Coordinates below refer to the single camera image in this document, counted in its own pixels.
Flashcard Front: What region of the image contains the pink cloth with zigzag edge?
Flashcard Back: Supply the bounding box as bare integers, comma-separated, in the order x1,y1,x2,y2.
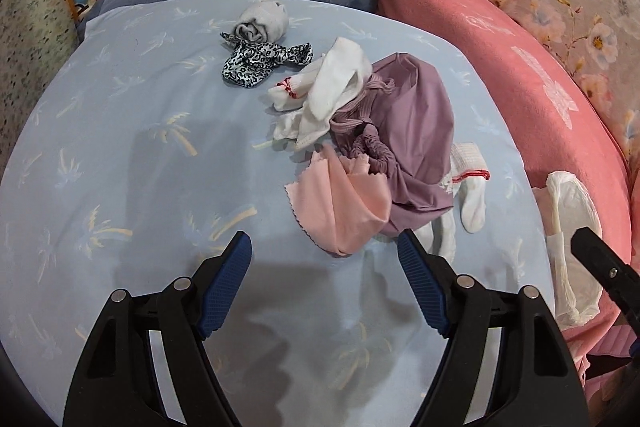
285,144,392,256

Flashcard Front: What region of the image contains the white bin with plastic liner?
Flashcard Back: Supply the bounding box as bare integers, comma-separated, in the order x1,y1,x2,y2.
532,172,606,328

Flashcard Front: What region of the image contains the pink blanket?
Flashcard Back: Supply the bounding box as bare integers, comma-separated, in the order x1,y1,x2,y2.
305,0,633,358

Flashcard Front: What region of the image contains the purple satin cloth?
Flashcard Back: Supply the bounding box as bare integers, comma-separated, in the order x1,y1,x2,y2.
332,52,457,238

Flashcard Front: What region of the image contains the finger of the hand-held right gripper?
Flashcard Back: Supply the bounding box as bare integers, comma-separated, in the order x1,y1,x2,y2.
571,227,640,328

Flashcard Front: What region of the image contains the grey sock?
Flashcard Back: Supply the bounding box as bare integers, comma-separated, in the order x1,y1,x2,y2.
234,2,290,44

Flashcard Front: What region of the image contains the light blue palm print sheet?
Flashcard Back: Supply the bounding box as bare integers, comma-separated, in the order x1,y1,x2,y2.
0,0,558,427

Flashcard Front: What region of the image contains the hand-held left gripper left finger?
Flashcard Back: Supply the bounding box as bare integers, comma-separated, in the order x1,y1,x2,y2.
62,231,253,427

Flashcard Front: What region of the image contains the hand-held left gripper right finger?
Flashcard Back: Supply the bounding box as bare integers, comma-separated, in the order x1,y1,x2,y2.
397,228,588,427

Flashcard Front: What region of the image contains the plain white sock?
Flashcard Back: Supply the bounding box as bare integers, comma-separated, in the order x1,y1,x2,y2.
415,212,458,258
272,112,306,140
295,37,373,151

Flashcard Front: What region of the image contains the leopard print hair tie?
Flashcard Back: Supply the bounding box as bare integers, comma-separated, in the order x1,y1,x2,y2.
220,32,314,88

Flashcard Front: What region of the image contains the lilac ribbed cloth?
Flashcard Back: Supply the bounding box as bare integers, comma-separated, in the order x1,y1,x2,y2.
332,77,396,142

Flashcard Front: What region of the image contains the white sock with red thread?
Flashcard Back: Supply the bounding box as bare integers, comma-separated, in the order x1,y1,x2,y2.
266,76,313,112
447,142,492,233

